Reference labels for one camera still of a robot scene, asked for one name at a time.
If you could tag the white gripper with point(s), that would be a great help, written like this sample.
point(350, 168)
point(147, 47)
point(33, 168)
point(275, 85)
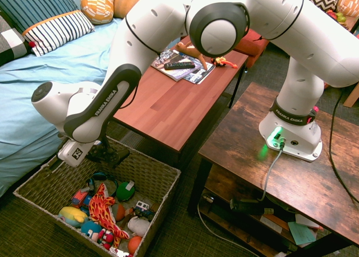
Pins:
point(70, 153)

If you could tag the black gamepad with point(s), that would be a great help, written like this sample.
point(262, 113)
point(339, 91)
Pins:
point(122, 154)

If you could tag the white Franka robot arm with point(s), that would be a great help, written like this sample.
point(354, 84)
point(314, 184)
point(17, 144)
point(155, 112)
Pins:
point(294, 29)

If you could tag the grey woven basket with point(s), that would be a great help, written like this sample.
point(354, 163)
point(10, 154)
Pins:
point(157, 178)

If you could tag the blue headphones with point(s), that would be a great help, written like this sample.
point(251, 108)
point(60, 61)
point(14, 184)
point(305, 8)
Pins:
point(98, 175)

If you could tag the green plush ball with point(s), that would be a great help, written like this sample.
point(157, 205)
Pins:
point(125, 191)

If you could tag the red toy truck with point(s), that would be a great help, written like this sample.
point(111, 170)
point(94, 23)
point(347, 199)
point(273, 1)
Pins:
point(80, 198)

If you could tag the flame patterned plush lizard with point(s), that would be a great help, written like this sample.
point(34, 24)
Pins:
point(103, 206)

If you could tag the orange grey ball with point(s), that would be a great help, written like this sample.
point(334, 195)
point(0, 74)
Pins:
point(119, 212)

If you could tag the white toy truck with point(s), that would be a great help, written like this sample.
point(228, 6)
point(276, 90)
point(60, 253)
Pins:
point(144, 208)

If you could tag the reddish wood coffee table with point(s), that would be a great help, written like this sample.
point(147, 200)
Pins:
point(174, 108)

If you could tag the yellow haired plush doll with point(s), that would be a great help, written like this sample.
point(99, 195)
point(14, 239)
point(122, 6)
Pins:
point(71, 215)

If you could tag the sofa with light blue cover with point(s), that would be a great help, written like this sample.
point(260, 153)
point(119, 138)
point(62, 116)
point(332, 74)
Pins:
point(42, 86)

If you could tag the blue haired plush doll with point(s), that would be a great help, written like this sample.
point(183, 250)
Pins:
point(91, 230)

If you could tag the white plush toy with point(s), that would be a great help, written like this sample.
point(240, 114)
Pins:
point(138, 226)

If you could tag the magazine with snowy cover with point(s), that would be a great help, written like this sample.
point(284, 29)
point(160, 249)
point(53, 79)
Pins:
point(171, 73)

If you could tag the black remote control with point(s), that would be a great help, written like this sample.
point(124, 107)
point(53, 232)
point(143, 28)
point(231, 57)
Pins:
point(179, 65)

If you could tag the business magazine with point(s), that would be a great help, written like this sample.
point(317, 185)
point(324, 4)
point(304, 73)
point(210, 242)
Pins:
point(200, 76)

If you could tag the white navy striped pillow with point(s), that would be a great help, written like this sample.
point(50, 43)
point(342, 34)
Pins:
point(56, 32)

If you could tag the brown kangaroo plush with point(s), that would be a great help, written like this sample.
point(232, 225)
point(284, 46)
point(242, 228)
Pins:
point(186, 48)

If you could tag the dark rustic wood table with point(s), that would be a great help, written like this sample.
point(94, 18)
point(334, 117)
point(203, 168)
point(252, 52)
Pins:
point(238, 144)

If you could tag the black white checkered pillow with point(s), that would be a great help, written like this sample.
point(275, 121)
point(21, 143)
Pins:
point(11, 43)

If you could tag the yellow white patterned pillow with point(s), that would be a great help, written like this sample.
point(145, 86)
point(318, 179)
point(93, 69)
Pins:
point(96, 4)

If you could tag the mustard woven pillow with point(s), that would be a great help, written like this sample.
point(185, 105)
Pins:
point(126, 1)

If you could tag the black power adapter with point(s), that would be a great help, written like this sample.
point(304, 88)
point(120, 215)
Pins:
point(244, 206)

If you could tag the blue striped pillow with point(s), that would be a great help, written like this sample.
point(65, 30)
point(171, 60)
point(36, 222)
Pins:
point(33, 4)

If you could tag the red ottoman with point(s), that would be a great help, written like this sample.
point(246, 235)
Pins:
point(249, 48)

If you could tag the white paper sheet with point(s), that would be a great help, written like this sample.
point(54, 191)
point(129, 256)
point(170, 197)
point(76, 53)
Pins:
point(270, 223)

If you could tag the green paper sheet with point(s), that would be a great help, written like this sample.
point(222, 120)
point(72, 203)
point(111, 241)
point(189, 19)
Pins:
point(301, 233)

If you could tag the wooden side table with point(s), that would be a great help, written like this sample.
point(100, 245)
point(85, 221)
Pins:
point(354, 95)

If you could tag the red apple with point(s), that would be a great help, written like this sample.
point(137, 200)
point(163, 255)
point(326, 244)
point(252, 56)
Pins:
point(331, 14)

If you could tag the green apple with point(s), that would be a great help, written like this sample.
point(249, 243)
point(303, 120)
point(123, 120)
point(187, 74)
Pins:
point(341, 17)

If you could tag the orange patterned round pillow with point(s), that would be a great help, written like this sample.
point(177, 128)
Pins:
point(347, 3)

